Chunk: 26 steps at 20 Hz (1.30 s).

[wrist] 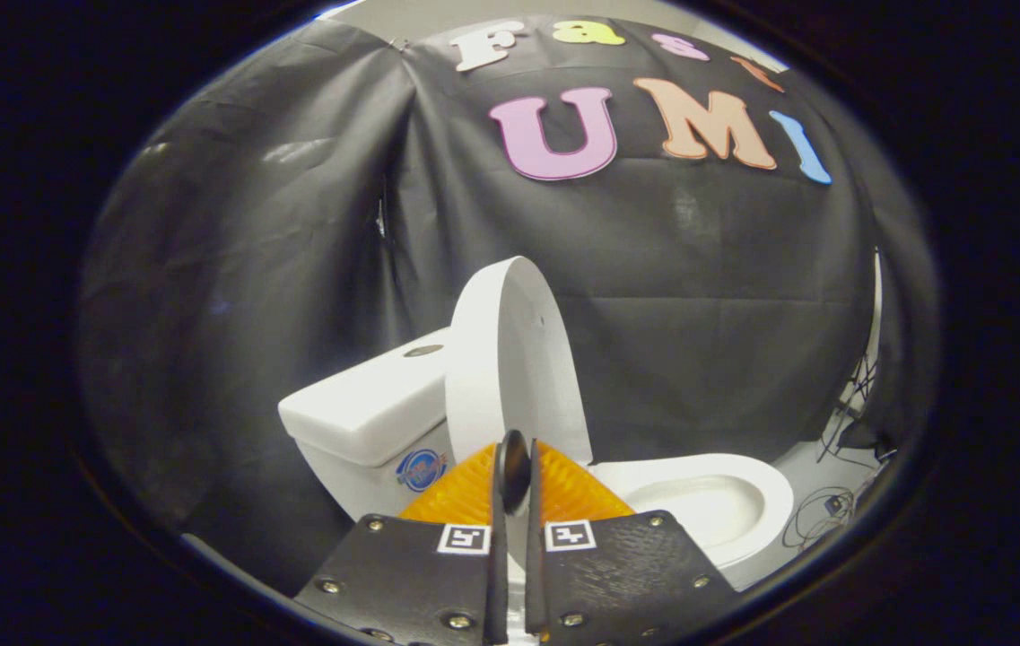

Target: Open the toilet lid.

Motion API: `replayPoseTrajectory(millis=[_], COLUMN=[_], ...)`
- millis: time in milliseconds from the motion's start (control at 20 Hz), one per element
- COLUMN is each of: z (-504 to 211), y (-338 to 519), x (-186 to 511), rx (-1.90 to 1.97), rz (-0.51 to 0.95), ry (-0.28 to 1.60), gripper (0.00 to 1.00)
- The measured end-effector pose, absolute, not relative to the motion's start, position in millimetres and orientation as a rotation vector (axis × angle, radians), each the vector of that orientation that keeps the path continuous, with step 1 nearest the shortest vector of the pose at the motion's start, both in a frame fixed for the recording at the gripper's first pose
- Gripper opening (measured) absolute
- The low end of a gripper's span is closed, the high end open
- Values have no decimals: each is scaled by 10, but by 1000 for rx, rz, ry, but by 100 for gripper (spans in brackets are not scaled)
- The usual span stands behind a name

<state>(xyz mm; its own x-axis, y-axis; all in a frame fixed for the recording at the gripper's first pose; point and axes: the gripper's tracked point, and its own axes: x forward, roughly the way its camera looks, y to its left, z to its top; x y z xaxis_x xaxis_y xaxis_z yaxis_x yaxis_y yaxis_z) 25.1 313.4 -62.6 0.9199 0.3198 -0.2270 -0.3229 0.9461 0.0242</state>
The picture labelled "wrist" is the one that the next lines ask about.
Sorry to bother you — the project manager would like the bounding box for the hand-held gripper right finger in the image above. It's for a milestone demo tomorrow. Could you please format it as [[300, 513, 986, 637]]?
[[523, 438, 739, 646]]

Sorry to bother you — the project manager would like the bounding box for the black backdrop cloth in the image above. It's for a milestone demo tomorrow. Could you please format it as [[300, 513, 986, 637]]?
[[74, 13, 941, 598]]

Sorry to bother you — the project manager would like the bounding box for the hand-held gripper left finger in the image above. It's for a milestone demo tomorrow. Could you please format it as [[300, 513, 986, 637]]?
[[292, 440, 510, 646]]

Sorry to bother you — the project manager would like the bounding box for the white toilet seat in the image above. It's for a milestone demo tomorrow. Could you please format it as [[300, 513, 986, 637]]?
[[588, 452, 796, 571]]

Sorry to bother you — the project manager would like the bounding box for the black tripod stand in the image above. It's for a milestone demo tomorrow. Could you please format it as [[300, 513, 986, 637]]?
[[819, 251, 883, 467]]

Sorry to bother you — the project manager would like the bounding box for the white toilet lid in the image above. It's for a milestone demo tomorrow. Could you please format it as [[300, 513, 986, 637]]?
[[445, 257, 594, 575]]

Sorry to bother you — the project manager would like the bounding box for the white toilet bowl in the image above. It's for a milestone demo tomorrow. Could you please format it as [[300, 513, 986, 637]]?
[[622, 474, 793, 591]]

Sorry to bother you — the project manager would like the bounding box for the coiled black cable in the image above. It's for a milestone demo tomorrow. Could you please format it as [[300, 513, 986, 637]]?
[[781, 484, 856, 550]]

